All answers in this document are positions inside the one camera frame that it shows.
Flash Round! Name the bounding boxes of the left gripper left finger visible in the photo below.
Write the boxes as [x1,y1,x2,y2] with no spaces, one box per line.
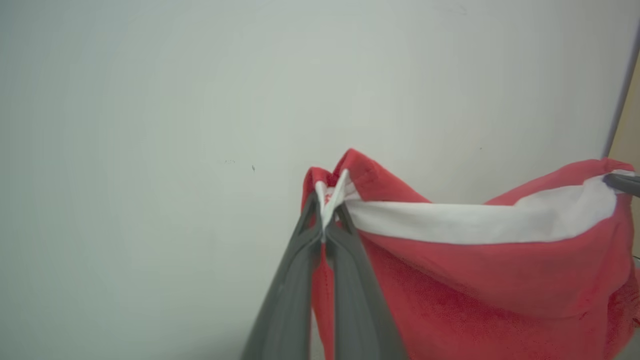
[240,192,324,360]

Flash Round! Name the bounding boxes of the red white number 23 jersey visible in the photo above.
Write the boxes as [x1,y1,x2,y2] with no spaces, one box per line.
[300,148,640,360]

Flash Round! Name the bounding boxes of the beige door panel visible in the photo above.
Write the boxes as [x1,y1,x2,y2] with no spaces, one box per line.
[602,20,640,173]

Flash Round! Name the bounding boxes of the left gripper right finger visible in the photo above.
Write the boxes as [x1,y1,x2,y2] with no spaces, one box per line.
[325,204,408,360]

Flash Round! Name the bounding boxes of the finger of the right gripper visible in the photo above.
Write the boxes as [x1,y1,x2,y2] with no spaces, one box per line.
[602,173,640,198]

